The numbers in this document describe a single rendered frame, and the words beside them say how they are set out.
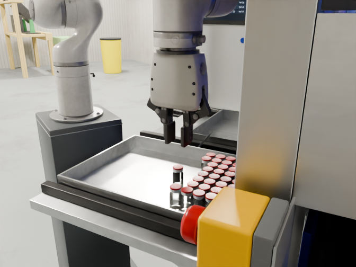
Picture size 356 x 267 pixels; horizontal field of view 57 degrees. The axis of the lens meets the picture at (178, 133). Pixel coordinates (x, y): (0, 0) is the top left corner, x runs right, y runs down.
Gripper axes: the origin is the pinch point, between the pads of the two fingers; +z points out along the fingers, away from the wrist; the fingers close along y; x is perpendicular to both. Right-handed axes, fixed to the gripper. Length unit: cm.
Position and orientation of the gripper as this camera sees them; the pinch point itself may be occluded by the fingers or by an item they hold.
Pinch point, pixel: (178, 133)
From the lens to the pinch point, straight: 61.8
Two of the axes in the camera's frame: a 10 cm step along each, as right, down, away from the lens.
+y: -8.8, -1.6, 4.4
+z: 0.0, 9.4, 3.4
